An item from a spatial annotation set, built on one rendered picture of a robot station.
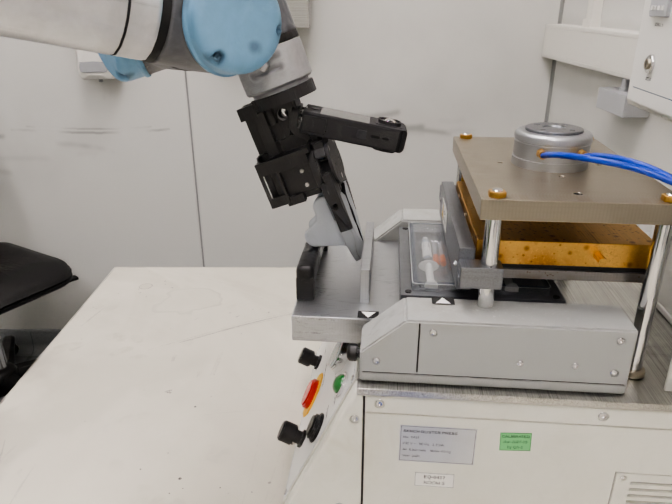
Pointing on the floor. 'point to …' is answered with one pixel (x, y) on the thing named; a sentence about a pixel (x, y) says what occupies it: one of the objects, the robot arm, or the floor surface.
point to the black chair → (11, 256)
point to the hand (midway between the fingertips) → (361, 247)
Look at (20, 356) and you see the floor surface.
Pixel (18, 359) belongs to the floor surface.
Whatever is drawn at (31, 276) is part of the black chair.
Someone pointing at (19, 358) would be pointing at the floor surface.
